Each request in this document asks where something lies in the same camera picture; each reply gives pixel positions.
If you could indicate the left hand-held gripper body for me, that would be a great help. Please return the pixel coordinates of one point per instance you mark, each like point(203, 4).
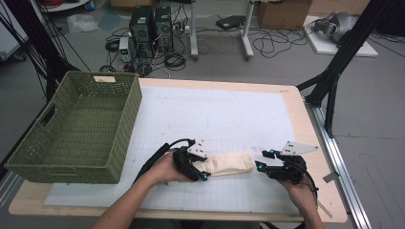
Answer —
point(183, 160)

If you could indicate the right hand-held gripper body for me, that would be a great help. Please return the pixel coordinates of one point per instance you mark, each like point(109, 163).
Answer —
point(288, 170)

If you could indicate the cream printed cloth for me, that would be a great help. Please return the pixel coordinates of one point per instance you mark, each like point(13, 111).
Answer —
point(232, 162)

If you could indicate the green woven basket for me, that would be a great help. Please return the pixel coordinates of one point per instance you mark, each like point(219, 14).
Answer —
point(127, 127)

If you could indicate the person's left hand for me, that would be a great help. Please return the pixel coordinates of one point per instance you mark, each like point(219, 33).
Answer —
point(162, 170)

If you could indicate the person's right hand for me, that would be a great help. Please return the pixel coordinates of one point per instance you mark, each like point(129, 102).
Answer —
point(301, 195)

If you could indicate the grey tape piece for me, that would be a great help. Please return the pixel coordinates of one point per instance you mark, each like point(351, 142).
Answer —
point(331, 177)

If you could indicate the person's dark clothing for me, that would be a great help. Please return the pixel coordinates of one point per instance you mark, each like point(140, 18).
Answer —
point(191, 225)

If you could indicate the thin wooden strip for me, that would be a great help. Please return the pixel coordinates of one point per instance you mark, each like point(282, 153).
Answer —
point(325, 210)

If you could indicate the white grid mat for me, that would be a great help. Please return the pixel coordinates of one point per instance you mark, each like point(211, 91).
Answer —
point(207, 111)

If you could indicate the white floor board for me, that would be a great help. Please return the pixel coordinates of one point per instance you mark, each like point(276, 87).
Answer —
point(324, 46)

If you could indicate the small grey power supply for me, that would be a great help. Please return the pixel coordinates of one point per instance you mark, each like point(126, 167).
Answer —
point(124, 47)

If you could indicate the white desk leg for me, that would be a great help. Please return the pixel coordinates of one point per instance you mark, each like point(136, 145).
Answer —
point(246, 28)
point(193, 28)

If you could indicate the black computer tower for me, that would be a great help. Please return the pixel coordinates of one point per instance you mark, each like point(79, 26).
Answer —
point(141, 28)
point(164, 27)

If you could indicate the flat black device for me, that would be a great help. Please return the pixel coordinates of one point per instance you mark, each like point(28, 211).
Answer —
point(230, 22)

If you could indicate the brown cardboard box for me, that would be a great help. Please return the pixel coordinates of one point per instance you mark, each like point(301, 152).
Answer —
point(283, 14)

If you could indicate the grey rounded device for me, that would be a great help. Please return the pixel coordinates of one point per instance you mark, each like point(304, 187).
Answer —
point(336, 25)

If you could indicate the clear plastic bag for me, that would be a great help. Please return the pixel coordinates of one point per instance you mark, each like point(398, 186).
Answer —
point(81, 23)

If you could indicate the white cabinet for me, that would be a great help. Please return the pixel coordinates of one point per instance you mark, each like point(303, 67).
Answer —
point(9, 41)

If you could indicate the aluminium rail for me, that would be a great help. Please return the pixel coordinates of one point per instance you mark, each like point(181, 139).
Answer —
point(337, 159)

